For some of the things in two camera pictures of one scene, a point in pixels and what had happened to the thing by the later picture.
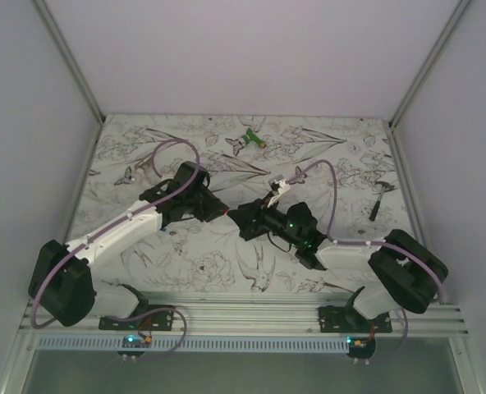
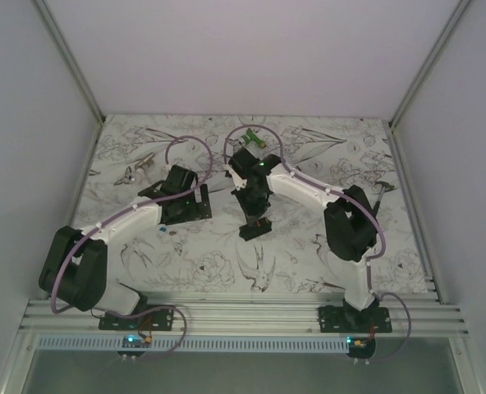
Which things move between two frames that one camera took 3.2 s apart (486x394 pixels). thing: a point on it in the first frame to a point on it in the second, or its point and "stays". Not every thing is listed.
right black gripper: [247, 212] to [252, 213]
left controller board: [135, 341] stays
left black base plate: [158, 320] stays
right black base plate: [333, 318] stays
